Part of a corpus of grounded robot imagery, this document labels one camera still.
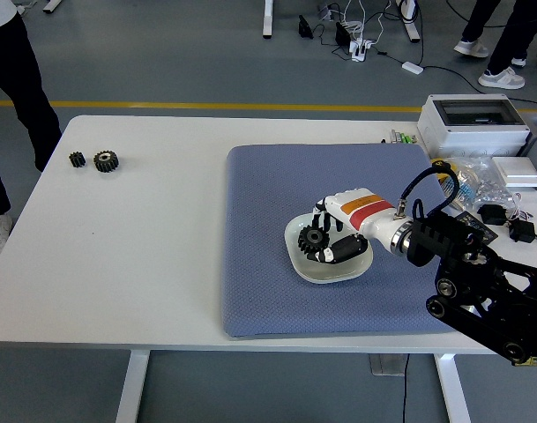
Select person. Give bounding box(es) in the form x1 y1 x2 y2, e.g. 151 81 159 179
0 0 63 265
452 0 537 91

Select black charger block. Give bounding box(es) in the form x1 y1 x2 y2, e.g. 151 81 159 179
334 20 353 46

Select green terminal connectors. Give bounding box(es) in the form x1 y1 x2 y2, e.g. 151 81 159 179
389 129 418 145

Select large black gear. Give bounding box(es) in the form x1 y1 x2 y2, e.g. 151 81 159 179
297 223 331 256
93 149 121 174

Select black adapter block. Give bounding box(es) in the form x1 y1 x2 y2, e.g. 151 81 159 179
476 203 511 226
509 219 537 243

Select black cable under table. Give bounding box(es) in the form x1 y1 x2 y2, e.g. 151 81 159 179
401 354 410 423

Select white switch panel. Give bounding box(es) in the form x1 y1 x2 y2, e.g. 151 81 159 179
491 156 537 189

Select grey electrical enclosure box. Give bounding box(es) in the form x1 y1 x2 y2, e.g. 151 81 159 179
416 93 533 159

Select white power strip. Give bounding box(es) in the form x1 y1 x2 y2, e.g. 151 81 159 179
347 38 375 62

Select white background table leg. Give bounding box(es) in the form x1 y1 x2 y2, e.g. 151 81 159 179
393 0 421 43
262 0 276 39

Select clear bag of parts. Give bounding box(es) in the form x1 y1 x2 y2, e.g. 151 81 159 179
444 156 523 208

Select black stand on floor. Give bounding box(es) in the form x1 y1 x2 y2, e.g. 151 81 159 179
297 14 316 40

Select blue-grey quilted mat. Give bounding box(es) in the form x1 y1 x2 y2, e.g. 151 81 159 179
219 143 489 339

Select white square dish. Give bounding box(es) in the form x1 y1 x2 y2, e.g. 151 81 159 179
283 211 374 285

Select black floor cable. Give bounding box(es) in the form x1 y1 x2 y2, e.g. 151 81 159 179
420 64 537 111

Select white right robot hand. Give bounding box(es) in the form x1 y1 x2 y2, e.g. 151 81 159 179
302 187 404 265

